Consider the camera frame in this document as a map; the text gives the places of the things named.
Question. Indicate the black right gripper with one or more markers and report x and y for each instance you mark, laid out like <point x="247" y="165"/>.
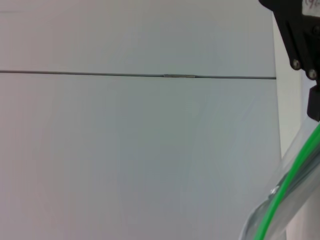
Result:
<point x="290" y="27"/>

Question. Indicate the clear green-zippered document bag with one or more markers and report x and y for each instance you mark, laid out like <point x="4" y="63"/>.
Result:
<point x="282" y="200"/>

